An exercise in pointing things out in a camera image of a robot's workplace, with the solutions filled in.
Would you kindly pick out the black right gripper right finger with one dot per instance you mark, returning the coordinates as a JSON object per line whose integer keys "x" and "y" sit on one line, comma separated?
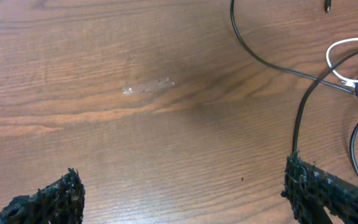
{"x": 311, "y": 191}

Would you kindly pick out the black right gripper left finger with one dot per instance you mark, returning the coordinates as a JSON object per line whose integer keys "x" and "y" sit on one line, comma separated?
{"x": 61, "y": 202}

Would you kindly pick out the clear tape residue patch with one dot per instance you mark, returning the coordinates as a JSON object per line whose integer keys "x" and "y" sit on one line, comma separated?
{"x": 153, "y": 85}

